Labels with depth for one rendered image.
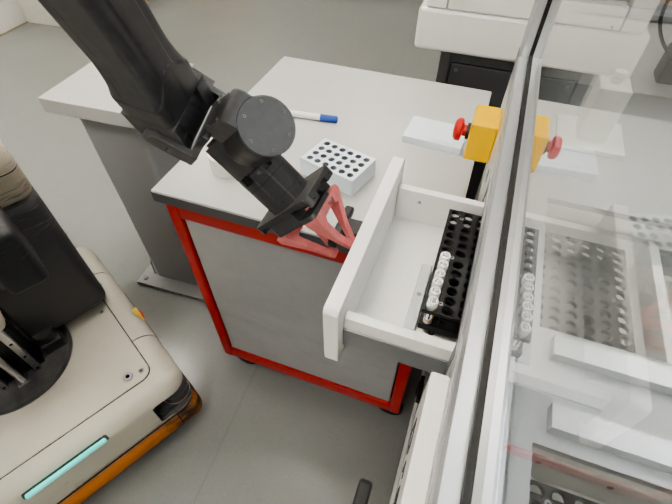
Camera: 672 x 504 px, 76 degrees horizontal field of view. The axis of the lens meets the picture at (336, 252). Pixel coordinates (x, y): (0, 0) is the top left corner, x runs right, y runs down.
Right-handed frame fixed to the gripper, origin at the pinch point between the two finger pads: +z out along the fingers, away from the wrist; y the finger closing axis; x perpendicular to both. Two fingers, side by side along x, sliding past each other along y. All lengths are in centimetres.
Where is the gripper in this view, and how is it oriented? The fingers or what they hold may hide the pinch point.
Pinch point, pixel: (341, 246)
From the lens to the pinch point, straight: 54.3
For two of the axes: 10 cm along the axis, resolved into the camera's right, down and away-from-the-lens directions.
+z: 6.7, 6.4, 3.7
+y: 6.6, -2.9, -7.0
